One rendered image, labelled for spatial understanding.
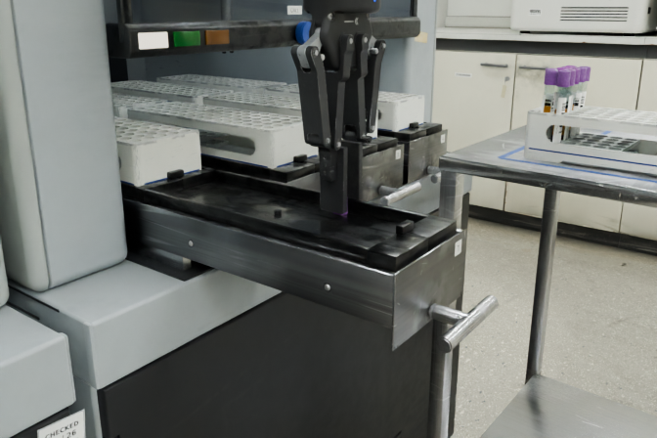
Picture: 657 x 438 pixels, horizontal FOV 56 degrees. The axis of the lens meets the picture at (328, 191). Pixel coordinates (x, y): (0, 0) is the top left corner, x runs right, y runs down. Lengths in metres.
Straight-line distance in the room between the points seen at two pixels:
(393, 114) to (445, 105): 2.08
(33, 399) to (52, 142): 0.24
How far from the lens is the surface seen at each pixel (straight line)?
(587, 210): 2.96
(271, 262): 0.59
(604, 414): 1.35
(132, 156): 0.74
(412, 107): 1.07
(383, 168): 0.95
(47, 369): 0.61
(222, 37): 0.75
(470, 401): 1.80
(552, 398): 1.36
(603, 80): 2.85
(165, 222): 0.69
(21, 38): 0.64
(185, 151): 0.78
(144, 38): 0.68
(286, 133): 0.81
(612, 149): 0.85
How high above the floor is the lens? 1.01
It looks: 16 degrees down
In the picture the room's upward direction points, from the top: straight up
